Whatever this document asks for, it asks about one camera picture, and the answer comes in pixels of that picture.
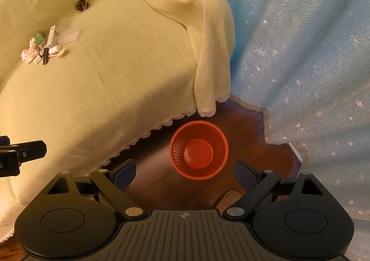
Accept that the orange plastic mesh basket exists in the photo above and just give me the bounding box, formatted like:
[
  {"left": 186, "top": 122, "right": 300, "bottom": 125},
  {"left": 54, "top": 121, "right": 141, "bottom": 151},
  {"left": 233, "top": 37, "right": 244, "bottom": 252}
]
[{"left": 169, "top": 121, "right": 229, "bottom": 181}]

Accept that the white tissue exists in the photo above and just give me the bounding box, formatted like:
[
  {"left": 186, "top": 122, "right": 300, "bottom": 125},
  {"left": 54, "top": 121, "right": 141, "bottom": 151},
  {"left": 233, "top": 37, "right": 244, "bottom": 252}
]
[{"left": 21, "top": 37, "right": 40, "bottom": 64}]

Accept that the black small stick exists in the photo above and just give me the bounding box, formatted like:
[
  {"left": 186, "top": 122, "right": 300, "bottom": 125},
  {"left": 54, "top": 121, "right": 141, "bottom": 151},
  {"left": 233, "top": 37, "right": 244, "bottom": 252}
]
[{"left": 43, "top": 47, "right": 49, "bottom": 65}]

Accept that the white small tube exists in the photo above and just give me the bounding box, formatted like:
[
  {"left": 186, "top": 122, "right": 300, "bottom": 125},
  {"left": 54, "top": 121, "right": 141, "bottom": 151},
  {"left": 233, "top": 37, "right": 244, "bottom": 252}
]
[{"left": 48, "top": 45, "right": 62, "bottom": 55}]

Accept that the green white medicine box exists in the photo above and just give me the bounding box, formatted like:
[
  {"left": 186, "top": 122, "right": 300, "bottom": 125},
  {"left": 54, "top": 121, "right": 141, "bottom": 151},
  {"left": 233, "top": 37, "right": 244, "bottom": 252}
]
[{"left": 34, "top": 31, "right": 46, "bottom": 50}]

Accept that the long white pink box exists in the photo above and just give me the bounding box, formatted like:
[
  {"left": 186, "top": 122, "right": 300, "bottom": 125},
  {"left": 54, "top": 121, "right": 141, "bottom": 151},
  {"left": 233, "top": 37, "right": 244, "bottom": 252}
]
[{"left": 46, "top": 25, "right": 58, "bottom": 48}]

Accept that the clear rectangular plastic box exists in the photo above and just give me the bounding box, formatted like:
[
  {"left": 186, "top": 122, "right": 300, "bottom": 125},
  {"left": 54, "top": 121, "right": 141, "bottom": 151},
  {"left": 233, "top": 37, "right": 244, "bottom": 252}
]
[{"left": 58, "top": 29, "right": 80, "bottom": 46}]

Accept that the white oval patch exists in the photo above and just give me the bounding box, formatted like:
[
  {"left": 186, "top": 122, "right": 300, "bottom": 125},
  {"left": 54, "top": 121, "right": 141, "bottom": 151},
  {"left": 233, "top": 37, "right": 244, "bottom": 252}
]
[{"left": 55, "top": 48, "right": 66, "bottom": 58}]

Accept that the yellow-green blanket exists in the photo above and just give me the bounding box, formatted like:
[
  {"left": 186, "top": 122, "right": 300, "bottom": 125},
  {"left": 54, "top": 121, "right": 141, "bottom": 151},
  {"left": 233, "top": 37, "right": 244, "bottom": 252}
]
[{"left": 1, "top": 0, "right": 235, "bottom": 241}]

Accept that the clear plastic cup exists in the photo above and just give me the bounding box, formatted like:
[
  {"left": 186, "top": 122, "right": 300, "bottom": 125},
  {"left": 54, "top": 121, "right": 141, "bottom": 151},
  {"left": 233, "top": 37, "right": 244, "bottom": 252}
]
[{"left": 58, "top": 17, "right": 71, "bottom": 32}]

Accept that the light blue star curtain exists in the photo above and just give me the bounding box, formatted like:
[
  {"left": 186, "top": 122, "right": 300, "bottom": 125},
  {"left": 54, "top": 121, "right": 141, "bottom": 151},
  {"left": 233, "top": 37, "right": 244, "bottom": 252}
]
[{"left": 228, "top": 0, "right": 369, "bottom": 260}]

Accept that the dark brown hair scrunchie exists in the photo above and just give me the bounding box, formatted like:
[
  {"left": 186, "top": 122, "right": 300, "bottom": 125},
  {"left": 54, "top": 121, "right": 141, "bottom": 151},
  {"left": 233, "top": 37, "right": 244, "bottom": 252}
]
[{"left": 75, "top": 0, "right": 90, "bottom": 12}]

